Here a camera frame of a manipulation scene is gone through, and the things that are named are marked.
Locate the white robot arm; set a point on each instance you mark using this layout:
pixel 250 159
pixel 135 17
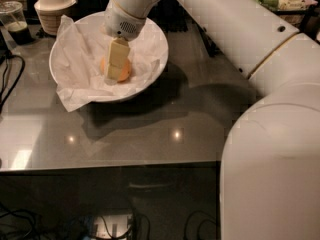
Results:
pixel 270 166

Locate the plastic cup with dark drink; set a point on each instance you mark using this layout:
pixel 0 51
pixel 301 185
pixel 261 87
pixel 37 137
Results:
pixel 12 18

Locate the orange fruit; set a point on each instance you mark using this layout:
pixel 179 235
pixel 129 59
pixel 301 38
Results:
pixel 125 73

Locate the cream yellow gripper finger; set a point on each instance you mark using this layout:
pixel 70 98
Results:
pixel 118 53

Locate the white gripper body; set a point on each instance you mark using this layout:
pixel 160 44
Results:
pixel 122 23

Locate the white bowl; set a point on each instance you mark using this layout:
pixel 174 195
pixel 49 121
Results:
pixel 153 50

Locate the stack of paper bowls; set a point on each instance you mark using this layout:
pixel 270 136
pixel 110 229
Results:
pixel 50 12

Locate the black wire rack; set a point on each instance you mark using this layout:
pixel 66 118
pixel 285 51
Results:
pixel 307 21

